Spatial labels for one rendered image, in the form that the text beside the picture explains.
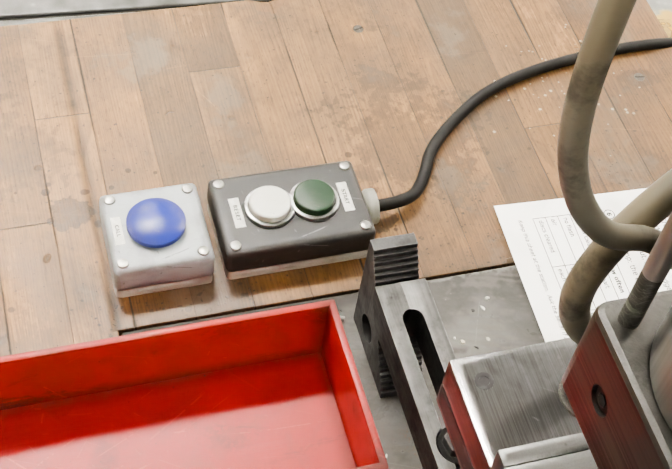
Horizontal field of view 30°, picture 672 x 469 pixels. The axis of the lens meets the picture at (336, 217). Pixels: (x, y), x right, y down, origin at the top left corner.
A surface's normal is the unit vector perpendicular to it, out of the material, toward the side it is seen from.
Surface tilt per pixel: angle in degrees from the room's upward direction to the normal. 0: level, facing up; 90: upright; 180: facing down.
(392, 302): 0
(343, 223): 0
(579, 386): 90
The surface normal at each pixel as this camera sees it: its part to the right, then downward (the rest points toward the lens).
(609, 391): -0.96, 0.14
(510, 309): 0.11, -0.61
